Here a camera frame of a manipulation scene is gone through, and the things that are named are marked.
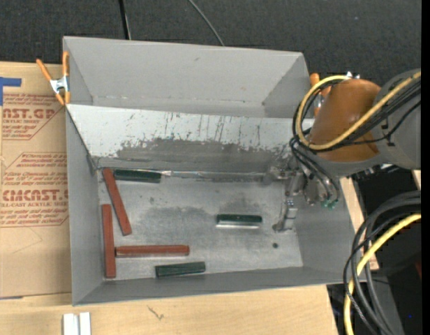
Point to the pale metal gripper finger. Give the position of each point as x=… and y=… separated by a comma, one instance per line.
x=288, y=216
x=276, y=177

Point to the grey metal bin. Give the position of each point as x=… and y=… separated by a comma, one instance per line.
x=187, y=134

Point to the dark green flat block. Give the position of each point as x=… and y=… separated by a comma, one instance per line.
x=136, y=175
x=238, y=219
x=180, y=269

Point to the red-brown flat block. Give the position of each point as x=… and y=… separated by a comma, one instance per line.
x=152, y=250
x=117, y=202
x=109, y=243

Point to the brown cardboard board, red print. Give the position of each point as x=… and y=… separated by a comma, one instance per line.
x=30, y=243

